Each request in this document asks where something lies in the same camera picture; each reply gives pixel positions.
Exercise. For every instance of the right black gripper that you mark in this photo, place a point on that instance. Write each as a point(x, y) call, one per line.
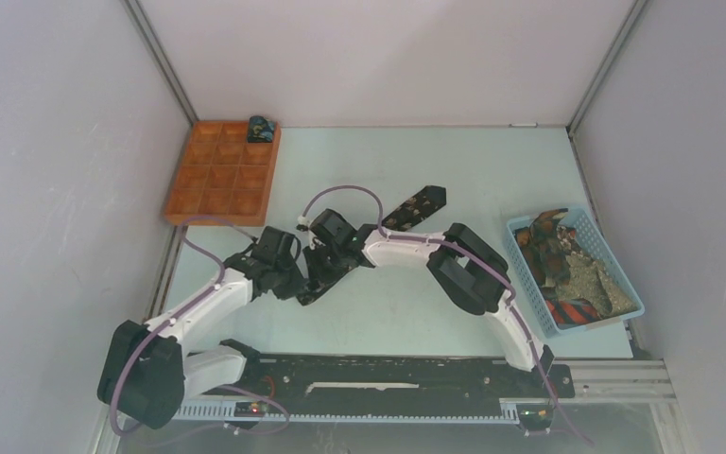
point(319, 279)

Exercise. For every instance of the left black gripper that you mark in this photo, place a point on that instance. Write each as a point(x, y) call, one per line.
point(296, 285)

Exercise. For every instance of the black gold floral tie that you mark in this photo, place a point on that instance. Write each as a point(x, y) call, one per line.
point(409, 214)

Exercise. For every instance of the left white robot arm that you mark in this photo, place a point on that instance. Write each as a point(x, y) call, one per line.
point(194, 326)

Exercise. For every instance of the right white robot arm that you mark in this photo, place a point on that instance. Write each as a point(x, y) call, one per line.
point(469, 271)

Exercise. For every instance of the pile of ties in basket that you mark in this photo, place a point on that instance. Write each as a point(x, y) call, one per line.
point(570, 269)

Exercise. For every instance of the orange compartment tray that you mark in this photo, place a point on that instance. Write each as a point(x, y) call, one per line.
point(224, 174)

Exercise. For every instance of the rolled blue patterned tie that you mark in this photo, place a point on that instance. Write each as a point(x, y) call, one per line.
point(261, 129)

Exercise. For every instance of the light blue plastic basket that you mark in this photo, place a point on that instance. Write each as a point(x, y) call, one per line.
point(588, 269)

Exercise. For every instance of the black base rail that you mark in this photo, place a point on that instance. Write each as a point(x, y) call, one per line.
point(394, 387)

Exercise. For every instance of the aluminium frame rail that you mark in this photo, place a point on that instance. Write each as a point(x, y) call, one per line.
point(595, 381)

